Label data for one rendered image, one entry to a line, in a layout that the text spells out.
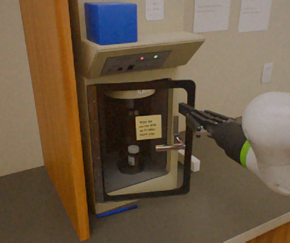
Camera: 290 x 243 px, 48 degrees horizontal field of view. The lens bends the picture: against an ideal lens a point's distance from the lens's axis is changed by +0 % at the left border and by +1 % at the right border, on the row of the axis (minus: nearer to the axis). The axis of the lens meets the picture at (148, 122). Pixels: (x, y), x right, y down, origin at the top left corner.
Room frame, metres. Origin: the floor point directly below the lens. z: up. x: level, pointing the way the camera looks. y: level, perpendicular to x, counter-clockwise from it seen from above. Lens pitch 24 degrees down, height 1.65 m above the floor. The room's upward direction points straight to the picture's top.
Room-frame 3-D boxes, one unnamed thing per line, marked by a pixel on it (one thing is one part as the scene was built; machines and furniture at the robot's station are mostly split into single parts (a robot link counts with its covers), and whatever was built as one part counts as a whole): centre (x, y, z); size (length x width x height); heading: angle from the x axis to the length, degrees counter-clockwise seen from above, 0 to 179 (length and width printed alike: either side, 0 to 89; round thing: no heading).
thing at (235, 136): (0.65, -0.22, 1.31); 0.09 x 0.06 x 0.12; 119
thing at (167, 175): (0.88, 0.01, 1.19); 0.30 x 0.01 x 0.40; 99
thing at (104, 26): (0.83, 0.09, 1.56); 0.10 x 0.10 x 0.09; 29
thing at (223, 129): (0.72, -0.19, 1.31); 0.09 x 0.08 x 0.07; 29
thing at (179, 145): (0.86, -0.06, 1.20); 0.10 x 0.05 x 0.03; 99
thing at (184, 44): (0.88, 0.01, 1.46); 0.32 x 0.12 x 0.10; 119
